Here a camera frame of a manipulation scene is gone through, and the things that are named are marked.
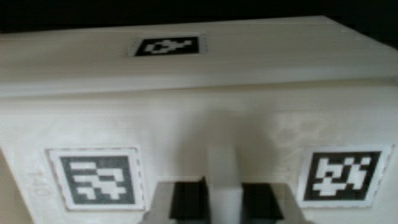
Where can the white cabinet body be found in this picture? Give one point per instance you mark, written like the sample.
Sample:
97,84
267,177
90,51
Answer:
191,55

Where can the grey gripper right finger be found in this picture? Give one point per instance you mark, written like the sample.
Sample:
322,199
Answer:
269,205

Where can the white cabinet door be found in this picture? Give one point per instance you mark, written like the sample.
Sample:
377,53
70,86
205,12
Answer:
98,148
319,143

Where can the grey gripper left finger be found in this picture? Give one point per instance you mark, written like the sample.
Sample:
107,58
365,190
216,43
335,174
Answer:
180,206

